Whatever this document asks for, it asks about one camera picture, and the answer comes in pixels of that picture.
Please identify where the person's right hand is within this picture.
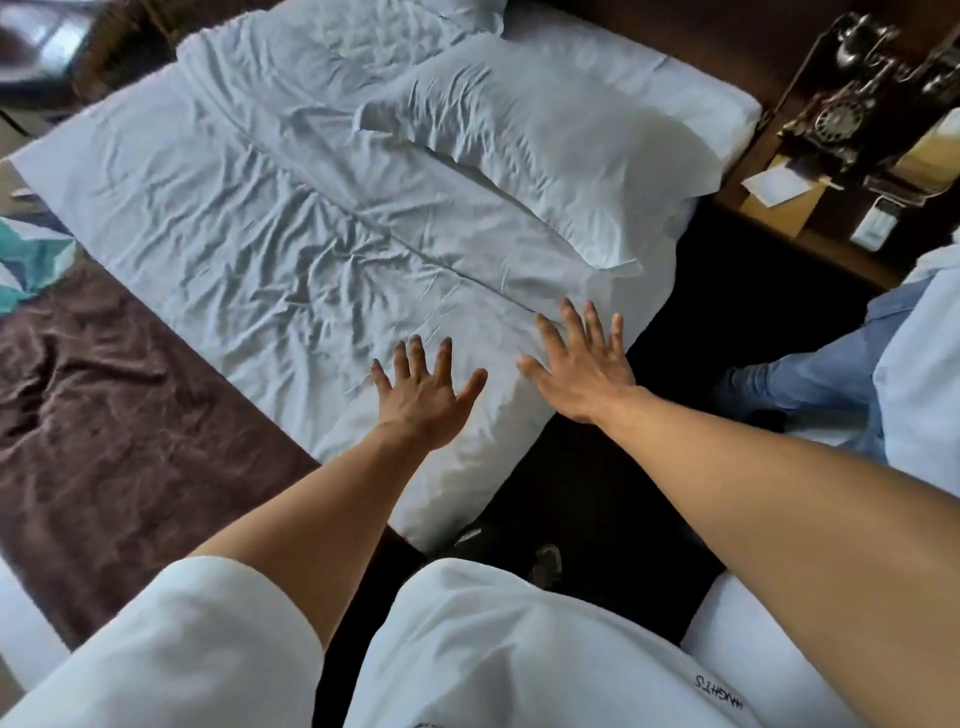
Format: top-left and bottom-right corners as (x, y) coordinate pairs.
(516, 297), (640, 426)

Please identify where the person's left hand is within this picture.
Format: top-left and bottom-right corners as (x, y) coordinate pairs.
(370, 334), (489, 453)

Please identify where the person's left forearm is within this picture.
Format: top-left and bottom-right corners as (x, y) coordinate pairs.
(187, 423), (444, 650)

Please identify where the person's right forearm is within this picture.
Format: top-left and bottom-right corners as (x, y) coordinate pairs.
(596, 386), (960, 728)

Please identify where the large white pillow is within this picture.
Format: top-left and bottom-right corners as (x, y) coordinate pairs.
(354, 33), (725, 273)

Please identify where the wrinkled white duvet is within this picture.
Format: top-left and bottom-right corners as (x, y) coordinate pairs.
(9, 0), (702, 556)

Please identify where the wooden nightstand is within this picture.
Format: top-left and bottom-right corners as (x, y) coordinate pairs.
(711, 0), (960, 295)

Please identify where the white notepad paper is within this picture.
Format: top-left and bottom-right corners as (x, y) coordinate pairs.
(740, 165), (816, 209)

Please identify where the white bed mattress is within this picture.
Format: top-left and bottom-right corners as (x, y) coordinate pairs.
(0, 3), (764, 691)

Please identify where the person's white shirt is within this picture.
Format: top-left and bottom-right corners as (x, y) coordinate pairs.
(0, 555), (864, 728)

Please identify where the brown bed runner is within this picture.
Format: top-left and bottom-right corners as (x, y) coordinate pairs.
(0, 255), (425, 652)

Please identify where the vintage black rotary telephone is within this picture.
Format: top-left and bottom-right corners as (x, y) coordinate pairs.
(778, 10), (960, 172)

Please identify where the small white pillow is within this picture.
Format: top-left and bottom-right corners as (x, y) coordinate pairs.
(281, 0), (510, 40)

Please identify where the teal patterned cushion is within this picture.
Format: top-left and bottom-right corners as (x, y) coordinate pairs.
(0, 216), (81, 316)

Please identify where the brown wicker chair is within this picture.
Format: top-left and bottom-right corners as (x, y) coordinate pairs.
(69, 0), (290, 105)

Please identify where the dark round table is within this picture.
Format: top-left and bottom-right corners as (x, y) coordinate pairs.
(0, 0), (115, 102)

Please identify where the white switch panel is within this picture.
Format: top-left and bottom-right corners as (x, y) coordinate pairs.
(849, 197), (903, 254)

